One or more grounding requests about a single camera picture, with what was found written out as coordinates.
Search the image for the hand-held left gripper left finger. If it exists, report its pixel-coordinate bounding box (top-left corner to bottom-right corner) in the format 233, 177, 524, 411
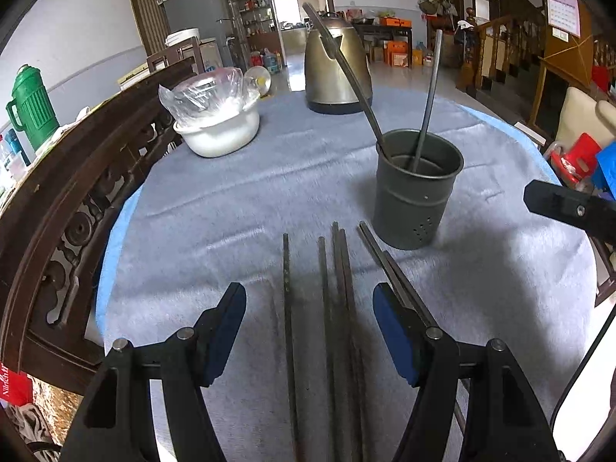
60, 282, 247, 462

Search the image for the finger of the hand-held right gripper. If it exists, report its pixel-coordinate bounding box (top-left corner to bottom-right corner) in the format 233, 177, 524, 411
524, 179, 616, 244

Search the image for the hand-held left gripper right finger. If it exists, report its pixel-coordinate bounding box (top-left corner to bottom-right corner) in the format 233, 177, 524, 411
373, 282, 561, 462

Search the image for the dark chopstick pair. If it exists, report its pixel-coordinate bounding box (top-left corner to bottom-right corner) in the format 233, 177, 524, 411
339, 229, 367, 462
358, 221, 469, 436

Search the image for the dark grey utensil holder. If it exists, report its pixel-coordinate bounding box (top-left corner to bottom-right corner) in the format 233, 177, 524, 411
373, 128, 464, 251

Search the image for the red plastic stool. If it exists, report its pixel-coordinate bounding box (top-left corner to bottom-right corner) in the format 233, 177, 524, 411
551, 132, 602, 186

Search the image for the blue plastic bag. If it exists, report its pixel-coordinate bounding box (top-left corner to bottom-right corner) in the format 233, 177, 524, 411
594, 142, 616, 200

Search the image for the cream chair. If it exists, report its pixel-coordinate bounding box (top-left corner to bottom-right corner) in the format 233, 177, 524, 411
558, 87, 616, 155

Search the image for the grey tablecloth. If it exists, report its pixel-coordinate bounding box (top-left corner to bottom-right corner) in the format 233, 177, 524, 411
103, 87, 602, 462

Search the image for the blue table cover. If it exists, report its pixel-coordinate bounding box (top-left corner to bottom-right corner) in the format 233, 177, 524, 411
95, 103, 564, 345

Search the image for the wooden stair railing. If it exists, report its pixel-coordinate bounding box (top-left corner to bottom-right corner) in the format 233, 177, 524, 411
474, 7, 547, 92

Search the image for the grey metal chopstick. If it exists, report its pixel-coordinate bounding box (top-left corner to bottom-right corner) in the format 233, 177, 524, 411
410, 29, 444, 173

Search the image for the carved dark wooden chair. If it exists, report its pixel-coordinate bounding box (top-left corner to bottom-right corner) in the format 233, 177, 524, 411
0, 60, 198, 395

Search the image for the red bag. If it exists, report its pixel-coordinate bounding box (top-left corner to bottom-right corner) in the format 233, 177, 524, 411
0, 370, 34, 407

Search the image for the orange cardboard box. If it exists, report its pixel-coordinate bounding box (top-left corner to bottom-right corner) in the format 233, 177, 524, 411
385, 41, 410, 68

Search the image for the clear plastic bag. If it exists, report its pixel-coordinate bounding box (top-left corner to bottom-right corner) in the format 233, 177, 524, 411
159, 67, 261, 126

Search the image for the small white fan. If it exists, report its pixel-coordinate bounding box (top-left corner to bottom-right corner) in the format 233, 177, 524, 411
244, 65, 271, 99

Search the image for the chopstick in holder left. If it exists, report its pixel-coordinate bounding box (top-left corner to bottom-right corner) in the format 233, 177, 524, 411
301, 2, 388, 155

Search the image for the brass-coloured electric kettle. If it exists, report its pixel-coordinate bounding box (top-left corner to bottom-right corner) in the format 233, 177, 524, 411
303, 12, 373, 115

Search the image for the green thermos jug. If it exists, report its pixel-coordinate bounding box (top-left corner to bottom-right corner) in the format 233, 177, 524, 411
6, 65, 61, 152

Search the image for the white bucket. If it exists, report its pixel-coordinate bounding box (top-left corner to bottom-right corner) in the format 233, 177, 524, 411
166, 29, 200, 49

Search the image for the grey refrigerator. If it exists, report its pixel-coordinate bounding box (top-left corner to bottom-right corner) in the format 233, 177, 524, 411
161, 0, 236, 70

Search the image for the wall calendar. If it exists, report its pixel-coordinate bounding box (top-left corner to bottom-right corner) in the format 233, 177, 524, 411
541, 0, 581, 37

